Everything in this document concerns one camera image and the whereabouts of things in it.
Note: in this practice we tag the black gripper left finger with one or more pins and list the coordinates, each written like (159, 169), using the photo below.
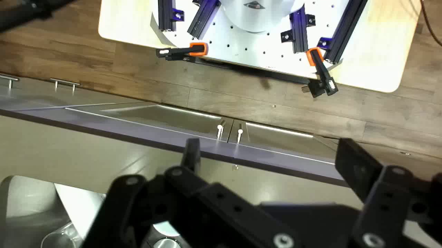
(138, 215)

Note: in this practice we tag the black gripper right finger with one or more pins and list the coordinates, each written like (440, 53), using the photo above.
(387, 206)

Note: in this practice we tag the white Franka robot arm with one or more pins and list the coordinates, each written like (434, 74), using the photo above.
(255, 15)

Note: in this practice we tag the grey lower kitchen cabinets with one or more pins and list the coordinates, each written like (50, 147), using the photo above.
(138, 114)

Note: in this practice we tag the stainless steel sink basin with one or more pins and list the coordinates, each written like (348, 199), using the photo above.
(27, 206)

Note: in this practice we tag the white perforated robot table top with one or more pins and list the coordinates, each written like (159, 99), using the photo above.
(367, 63)

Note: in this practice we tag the orange black clamp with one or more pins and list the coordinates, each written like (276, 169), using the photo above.
(320, 70)
(188, 49)

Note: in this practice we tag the black tripod stand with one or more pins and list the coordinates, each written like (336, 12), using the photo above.
(27, 11)

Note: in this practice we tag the black aluminium rail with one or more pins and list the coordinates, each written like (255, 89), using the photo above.
(203, 16)
(345, 27)
(166, 13)
(298, 29)

